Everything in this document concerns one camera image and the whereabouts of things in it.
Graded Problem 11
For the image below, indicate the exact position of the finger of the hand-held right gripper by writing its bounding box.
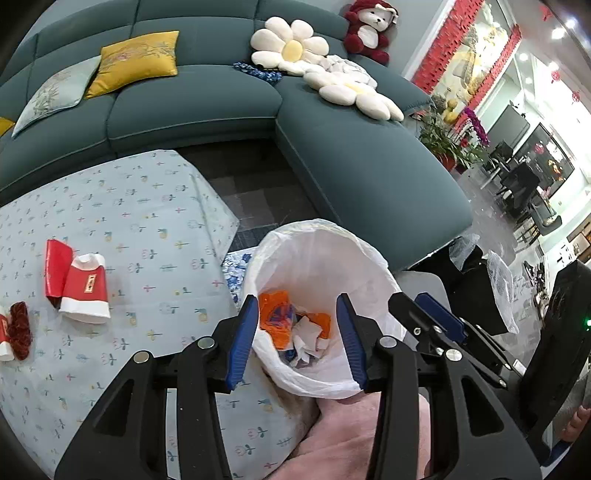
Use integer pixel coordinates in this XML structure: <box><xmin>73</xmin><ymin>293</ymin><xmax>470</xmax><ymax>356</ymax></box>
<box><xmin>388</xmin><ymin>292</ymin><xmax>458</xmax><ymax>357</ymax></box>
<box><xmin>414</xmin><ymin>293</ymin><xmax>525</xmax><ymax>391</ymax></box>

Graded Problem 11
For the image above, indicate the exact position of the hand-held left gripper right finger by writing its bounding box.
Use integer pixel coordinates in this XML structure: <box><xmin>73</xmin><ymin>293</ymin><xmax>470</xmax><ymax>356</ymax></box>
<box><xmin>336</xmin><ymin>293</ymin><xmax>542</xmax><ymax>480</ymax></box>

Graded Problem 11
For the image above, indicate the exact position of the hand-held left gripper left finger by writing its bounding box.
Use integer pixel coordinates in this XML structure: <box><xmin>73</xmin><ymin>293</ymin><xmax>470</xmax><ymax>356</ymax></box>
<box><xmin>54</xmin><ymin>294</ymin><xmax>260</xmax><ymax>480</ymax></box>

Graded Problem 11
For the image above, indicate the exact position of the orange plastic bag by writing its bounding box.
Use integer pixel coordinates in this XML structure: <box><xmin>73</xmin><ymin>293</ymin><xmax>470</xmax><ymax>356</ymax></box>
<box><xmin>307</xmin><ymin>313</ymin><xmax>333</xmax><ymax>342</ymax></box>

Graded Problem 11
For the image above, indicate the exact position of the orange blue plastic wrapper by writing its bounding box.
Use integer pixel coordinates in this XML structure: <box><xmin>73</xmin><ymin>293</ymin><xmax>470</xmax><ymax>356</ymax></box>
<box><xmin>259</xmin><ymin>292</ymin><xmax>298</xmax><ymax>352</ymax></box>

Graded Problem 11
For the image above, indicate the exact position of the bin with white bag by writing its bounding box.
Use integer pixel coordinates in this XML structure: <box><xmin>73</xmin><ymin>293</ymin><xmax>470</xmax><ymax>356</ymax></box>
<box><xmin>244</xmin><ymin>219</ymin><xmax>407</xmax><ymax>400</ymax></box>

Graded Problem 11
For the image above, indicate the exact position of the person's right hand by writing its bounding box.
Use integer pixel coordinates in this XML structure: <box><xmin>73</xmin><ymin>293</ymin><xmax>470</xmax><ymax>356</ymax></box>
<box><xmin>560</xmin><ymin>406</ymin><xmax>591</xmax><ymax>444</ymax></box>

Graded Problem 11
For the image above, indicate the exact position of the clear plastic bag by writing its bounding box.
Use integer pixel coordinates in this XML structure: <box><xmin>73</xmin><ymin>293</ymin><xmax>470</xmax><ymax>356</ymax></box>
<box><xmin>450</xmin><ymin>233</ymin><xmax>481</xmax><ymax>268</ymax></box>
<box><xmin>487</xmin><ymin>250</ymin><xmax>520</xmax><ymax>334</ymax></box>

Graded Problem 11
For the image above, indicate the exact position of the blue white patterned cloth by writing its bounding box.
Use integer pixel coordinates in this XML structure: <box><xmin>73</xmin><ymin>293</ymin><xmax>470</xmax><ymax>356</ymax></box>
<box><xmin>222</xmin><ymin>247</ymin><xmax>257</xmax><ymax>305</ymax></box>

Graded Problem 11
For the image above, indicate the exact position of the pink fluffy blanket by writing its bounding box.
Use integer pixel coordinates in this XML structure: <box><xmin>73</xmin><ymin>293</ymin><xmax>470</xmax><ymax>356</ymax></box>
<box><xmin>277</xmin><ymin>392</ymin><xmax>432</xmax><ymax>480</ymax></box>

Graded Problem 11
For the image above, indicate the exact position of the red white paper cup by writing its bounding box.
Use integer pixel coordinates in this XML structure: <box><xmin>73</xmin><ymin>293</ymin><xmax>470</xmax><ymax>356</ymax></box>
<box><xmin>58</xmin><ymin>253</ymin><xmax>112</xmax><ymax>324</ymax></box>
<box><xmin>0</xmin><ymin>309</ymin><xmax>16</xmax><ymax>361</ymax></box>

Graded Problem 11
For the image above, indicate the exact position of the green potted plant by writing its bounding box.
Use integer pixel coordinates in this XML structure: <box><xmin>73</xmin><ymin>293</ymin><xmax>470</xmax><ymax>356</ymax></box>
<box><xmin>418</xmin><ymin>111</ymin><xmax>483</xmax><ymax>169</ymax></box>

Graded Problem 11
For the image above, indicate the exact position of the teal sectional sofa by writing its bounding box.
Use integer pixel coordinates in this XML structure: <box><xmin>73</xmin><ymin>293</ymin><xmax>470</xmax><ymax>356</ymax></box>
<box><xmin>0</xmin><ymin>0</ymin><xmax>474</xmax><ymax>271</ymax></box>

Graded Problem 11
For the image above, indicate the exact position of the pink orchid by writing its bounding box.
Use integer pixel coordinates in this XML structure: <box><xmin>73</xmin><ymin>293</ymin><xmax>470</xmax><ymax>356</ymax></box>
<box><xmin>464</xmin><ymin>107</ymin><xmax>490</xmax><ymax>148</ymax></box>

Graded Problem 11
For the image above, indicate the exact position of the red paper box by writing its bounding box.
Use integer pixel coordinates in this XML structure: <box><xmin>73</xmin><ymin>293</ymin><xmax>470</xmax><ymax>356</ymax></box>
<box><xmin>45</xmin><ymin>239</ymin><xmax>75</xmax><ymax>308</ymax></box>

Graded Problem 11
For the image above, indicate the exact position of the black television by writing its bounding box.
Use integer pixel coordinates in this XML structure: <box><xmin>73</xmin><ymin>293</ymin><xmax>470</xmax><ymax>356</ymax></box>
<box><xmin>489</xmin><ymin>105</ymin><xmax>531</xmax><ymax>148</ymax></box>

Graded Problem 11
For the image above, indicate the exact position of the dark red scrunchie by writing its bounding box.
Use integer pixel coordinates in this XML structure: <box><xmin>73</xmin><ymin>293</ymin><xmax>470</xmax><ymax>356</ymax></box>
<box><xmin>9</xmin><ymin>301</ymin><xmax>34</xmax><ymax>361</ymax></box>

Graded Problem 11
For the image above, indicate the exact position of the white flower cushion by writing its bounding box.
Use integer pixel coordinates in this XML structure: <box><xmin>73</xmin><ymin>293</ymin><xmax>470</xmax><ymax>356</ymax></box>
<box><xmin>304</xmin><ymin>69</ymin><xmax>404</xmax><ymax>122</ymax></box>
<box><xmin>250</xmin><ymin>17</ymin><xmax>329</xmax><ymax>75</ymax></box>

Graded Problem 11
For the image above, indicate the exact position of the white folded cloth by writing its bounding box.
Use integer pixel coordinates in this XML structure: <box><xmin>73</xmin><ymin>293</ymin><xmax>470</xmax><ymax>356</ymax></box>
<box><xmin>318</xmin><ymin>54</ymin><xmax>377</xmax><ymax>86</ymax></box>

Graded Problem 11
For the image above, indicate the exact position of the red teddy bear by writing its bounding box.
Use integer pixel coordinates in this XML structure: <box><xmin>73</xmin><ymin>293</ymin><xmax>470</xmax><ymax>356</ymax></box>
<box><xmin>344</xmin><ymin>0</ymin><xmax>399</xmax><ymax>64</ymax></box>

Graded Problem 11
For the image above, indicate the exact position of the light blue embroidered cushion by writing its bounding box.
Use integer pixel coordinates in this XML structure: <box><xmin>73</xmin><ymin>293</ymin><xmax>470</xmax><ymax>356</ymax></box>
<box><xmin>11</xmin><ymin>55</ymin><xmax>101</xmax><ymax>138</ymax></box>

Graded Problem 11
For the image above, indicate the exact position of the colourful wall painting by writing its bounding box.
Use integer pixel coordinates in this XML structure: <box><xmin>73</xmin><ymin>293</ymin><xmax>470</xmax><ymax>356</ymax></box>
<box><xmin>438</xmin><ymin>14</ymin><xmax>513</xmax><ymax>121</ymax></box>

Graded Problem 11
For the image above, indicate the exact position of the red wall decoration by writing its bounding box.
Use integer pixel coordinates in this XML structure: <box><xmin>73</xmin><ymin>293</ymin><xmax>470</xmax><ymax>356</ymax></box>
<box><xmin>412</xmin><ymin>0</ymin><xmax>485</xmax><ymax>93</ymax></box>

